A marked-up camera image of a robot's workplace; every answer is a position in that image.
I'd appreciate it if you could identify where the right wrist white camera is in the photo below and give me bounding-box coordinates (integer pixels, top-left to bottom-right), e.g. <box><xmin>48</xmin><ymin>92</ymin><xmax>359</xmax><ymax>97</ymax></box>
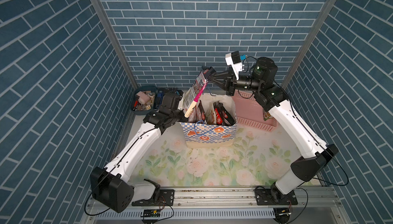
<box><xmin>225</xmin><ymin>51</ymin><xmax>247</xmax><ymax>81</ymax></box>

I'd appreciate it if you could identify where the purple pink condiment packet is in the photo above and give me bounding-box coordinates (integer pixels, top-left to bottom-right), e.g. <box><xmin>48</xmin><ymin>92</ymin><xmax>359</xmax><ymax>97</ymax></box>
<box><xmin>183</xmin><ymin>69</ymin><xmax>209</xmax><ymax>118</ymax></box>

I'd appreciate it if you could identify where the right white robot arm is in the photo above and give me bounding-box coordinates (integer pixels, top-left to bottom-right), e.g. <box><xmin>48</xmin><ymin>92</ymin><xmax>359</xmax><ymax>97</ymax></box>
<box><xmin>202</xmin><ymin>56</ymin><xmax>338</xmax><ymax>202</ymax></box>

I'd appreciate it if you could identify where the dark red condiment packet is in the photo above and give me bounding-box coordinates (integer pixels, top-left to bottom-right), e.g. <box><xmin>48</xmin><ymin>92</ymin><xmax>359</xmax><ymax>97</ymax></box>
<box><xmin>213</xmin><ymin>102</ymin><xmax>236</xmax><ymax>126</ymax></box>

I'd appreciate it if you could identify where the aluminium mounting rail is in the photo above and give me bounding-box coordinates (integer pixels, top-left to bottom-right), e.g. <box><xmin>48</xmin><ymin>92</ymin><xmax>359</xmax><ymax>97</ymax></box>
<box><xmin>81</xmin><ymin>186</ymin><xmax>350</xmax><ymax>224</ymax></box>

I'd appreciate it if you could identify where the white checkered paper bag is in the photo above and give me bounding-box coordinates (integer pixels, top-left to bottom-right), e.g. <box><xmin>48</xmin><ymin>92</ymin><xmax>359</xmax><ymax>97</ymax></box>
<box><xmin>180</xmin><ymin>92</ymin><xmax>238</xmax><ymax>148</ymax></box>

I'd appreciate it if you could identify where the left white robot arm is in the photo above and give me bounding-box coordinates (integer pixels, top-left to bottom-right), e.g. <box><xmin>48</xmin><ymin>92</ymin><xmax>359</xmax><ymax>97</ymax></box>
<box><xmin>90</xmin><ymin>109</ymin><xmax>187</xmax><ymax>213</ymax></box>

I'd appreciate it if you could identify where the teal stationery tray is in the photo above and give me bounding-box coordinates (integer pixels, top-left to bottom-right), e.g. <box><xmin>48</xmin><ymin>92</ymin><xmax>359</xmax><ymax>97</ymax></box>
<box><xmin>131</xmin><ymin>86</ymin><xmax>157</xmax><ymax>115</ymax></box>

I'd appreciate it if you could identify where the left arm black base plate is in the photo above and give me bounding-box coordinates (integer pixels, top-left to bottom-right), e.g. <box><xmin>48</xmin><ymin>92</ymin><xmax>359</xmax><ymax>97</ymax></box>
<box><xmin>132</xmin><ymin>189</ymin><xmax>175</xmax><ymax>207</ymax></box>

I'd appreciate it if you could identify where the floral table mat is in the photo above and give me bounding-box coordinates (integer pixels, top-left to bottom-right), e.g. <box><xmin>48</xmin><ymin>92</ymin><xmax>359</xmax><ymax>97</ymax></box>
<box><xmin>129</xmin><ymin>124</ymin><xmax>300</xmax><ymax>187</ymax></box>

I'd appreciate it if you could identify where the yellow green condiment packet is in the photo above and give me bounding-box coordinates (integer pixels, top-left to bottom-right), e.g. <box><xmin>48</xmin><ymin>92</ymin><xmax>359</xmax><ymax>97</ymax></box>
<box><xmin>263</xmin><ymin>111</ymin><xmax>274</xmax><ymax>121</ymax></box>

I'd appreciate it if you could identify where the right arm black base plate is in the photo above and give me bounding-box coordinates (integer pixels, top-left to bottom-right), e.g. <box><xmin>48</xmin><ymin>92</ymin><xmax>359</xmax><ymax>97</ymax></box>
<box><xmin>254</xmin><ymin>186</ymin><xmax>298</xmax><ymax>206</ymax></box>

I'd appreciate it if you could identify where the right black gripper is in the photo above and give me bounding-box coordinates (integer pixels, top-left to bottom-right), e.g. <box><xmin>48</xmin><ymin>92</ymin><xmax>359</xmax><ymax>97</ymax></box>
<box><xmin>209</xmin><ymin>71</ymin><xmax>262</xmax><ymax>99</ymax></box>

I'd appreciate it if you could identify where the pink perforated plastic basket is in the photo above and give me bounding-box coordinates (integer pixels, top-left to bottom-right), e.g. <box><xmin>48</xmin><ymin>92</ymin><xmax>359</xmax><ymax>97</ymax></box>
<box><xmin>232</xmin><ymin>91</ymin><xmax>277</xmax><ymax>132</ymax></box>

